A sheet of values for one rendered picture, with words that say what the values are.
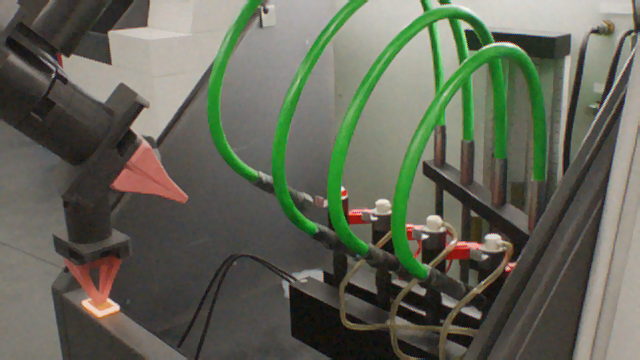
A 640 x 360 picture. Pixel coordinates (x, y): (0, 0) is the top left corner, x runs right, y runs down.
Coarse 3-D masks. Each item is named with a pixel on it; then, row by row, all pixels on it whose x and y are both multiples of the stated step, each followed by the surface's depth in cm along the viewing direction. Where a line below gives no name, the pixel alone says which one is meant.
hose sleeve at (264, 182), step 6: (258, 174) 88; (264, 174) 88; (258, 180) 87; (264, 180) 88; (270, 180) 89; (258, 186) 88; (264, 186) 88; (270, 186) 89; (288, 186) 91; (270, 192) 90; (294, 192) 92; (300, 192) 93; (294, 198) 92; (300, 198) 92; (294, 204) 92; (300, 204) 93
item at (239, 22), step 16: (256, 0) 82; (240, 16) 82; (240, 32) 82; (432, 32) 102; (224, 48) 81; (432, 48) 103; (224, 64) 81; (208, 96) 82; (208, 112) 82; (224, 144) 84; (224, 160) 85; (240, 160) 86; (256, 176) 87
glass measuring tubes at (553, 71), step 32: (512, 32) 100; (544, 32) 99; (512, 64) 104; (544, 64) 98; (480, 96) 108; (512, 96) 106; (544, 96) 100; (480, 128) 109; (512, 128) 107; (480, 160) 110; (512, 160) 106; (512, 192) 107; (480, 224) 114; (512, 256) 110
